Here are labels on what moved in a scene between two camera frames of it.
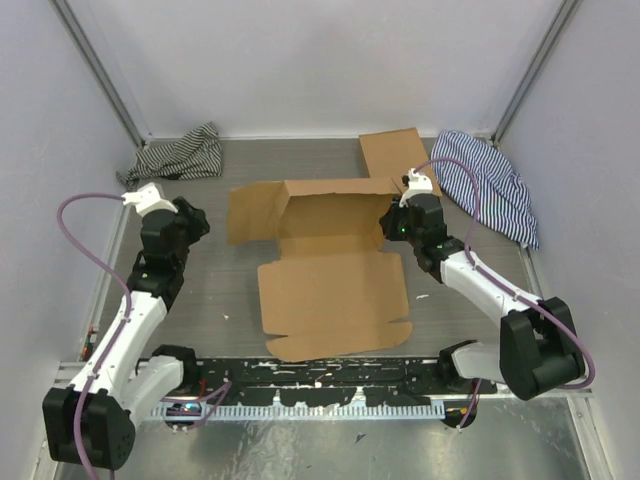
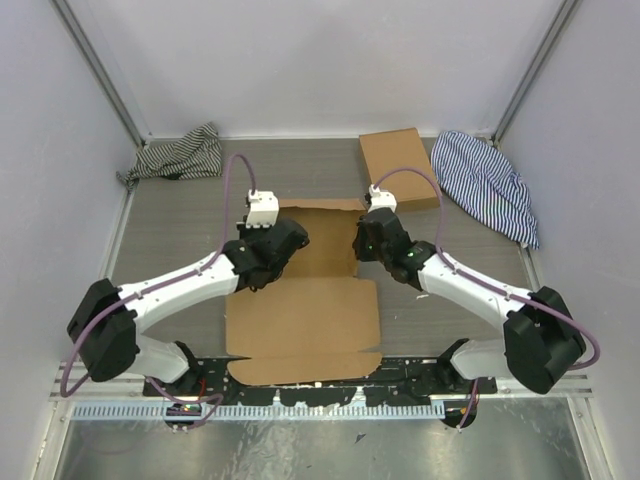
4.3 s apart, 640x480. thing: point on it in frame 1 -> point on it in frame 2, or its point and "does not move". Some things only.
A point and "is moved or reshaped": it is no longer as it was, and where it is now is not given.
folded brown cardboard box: (395, 154) does not move
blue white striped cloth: (506, 202) does not move
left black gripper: (194, 218) -> (246, 232)
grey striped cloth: (195, 154) does not move
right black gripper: (390, 220) -> (361, 252)
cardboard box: (332, 291) is moved or reshaped
